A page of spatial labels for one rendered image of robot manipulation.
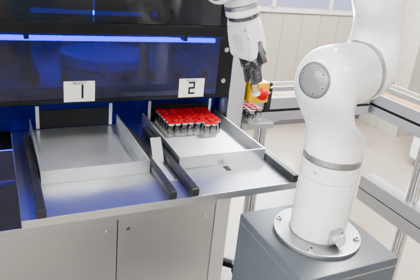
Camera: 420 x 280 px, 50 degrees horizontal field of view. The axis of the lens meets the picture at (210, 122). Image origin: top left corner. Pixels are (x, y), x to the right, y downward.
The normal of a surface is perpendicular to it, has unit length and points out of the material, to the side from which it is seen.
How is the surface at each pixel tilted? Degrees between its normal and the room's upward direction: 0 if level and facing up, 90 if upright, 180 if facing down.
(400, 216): 90
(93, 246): 90
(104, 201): 0
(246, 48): 107
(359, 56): 42
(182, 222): 90
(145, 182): 0
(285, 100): 90
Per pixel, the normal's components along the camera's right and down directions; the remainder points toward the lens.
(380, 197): -0.91, 0.07
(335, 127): -0.40, 0.73
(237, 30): -0.82, 0.36
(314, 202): -0.54, 0.24
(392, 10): 0.11, 0.73
